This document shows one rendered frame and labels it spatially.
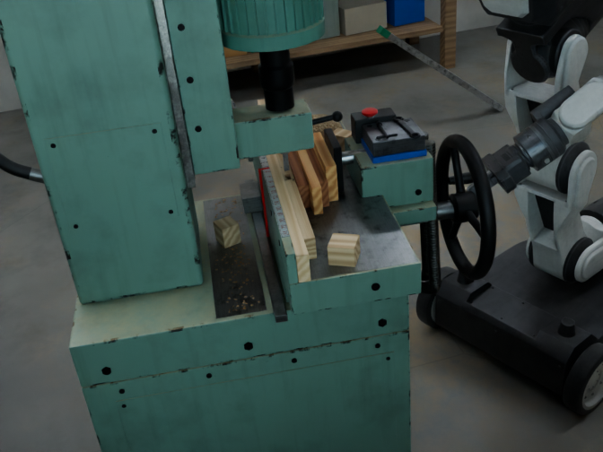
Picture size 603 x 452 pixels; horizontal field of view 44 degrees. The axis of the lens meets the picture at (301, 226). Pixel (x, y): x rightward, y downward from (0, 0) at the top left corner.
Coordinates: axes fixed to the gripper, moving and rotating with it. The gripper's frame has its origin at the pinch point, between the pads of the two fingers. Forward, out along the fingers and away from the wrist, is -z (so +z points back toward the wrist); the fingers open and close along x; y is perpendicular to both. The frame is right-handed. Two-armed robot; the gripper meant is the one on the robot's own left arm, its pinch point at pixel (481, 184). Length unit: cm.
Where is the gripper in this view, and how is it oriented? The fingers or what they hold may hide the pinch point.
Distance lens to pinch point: 163.0
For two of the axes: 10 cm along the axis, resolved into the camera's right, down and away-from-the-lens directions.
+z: 8.0, -5.7, -1.7
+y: -5.9, -6.9, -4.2
